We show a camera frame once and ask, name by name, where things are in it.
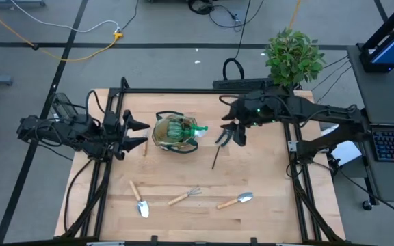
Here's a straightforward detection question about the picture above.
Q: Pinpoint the black aluminium table frame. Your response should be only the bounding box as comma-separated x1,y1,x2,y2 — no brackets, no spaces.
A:
60,77,347,246

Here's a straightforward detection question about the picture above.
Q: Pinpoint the green potted plant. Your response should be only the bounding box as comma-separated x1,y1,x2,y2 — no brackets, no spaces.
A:
263,27,326,88

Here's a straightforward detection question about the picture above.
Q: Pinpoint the computer keyboard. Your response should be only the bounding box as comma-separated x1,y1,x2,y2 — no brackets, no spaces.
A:
368,122,394,165

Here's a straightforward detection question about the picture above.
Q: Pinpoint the black looped floor cable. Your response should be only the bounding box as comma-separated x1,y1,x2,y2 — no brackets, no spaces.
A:
222,0,252,82

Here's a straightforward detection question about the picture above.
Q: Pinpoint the thin black stick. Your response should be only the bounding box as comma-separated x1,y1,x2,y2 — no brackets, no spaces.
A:
211,146,222,171

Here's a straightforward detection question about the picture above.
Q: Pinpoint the narrow trowel wooden handle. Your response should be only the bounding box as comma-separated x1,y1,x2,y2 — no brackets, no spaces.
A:
129,180,150,219

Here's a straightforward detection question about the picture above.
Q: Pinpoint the small wooden handled tool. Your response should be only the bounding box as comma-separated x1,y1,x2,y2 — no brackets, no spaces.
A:
142,128,150,158

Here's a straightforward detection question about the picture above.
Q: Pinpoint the black cable with adapter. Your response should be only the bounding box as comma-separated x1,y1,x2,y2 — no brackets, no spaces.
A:
208,0,265,32

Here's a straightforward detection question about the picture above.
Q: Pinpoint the black mesh box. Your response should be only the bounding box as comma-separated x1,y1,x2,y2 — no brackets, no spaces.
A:
50,92,79,119

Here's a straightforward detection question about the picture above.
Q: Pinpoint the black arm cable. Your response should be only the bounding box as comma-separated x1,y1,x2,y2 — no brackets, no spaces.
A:
62,158,94,234

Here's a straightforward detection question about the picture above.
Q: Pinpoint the wide scoop trowel wooden handle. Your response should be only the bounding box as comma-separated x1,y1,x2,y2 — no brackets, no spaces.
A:
215,191,254,210

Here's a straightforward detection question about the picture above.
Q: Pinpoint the white paper sheet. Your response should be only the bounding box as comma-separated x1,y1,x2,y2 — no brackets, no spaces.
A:
319,124,354,167

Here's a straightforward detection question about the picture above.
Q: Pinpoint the long yellow floor cable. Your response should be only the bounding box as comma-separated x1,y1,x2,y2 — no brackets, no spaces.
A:
0,0,120,63

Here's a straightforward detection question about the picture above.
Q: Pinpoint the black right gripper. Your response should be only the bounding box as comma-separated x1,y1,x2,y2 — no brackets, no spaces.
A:
221,92,278,148

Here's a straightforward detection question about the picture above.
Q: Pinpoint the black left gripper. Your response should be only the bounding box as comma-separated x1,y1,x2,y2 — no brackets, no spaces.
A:
103,109,151,162

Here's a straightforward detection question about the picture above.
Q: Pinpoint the black cable coil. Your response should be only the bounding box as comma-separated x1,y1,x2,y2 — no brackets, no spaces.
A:
187,0,215,16

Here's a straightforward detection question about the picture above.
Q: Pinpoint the black claw hand rake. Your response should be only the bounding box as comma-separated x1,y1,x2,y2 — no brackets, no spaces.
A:
215,123,236,147

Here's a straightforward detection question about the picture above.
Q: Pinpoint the green plastic spray bottle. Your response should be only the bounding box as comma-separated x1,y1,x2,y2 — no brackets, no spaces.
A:
165,120,209,143

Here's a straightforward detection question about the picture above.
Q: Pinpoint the black power strip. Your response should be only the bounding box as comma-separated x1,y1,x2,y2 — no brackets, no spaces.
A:
212,77,275,91

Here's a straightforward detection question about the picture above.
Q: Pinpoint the white floor cable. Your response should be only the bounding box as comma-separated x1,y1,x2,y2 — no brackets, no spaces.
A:
10,0,120,34

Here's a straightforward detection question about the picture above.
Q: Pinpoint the three-tine cultivator wooden handle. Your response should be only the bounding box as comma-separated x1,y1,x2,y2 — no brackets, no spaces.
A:
167,186,203,207

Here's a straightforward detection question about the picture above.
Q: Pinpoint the grey equipment cart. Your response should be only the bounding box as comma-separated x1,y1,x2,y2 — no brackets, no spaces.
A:
346,44,394,203

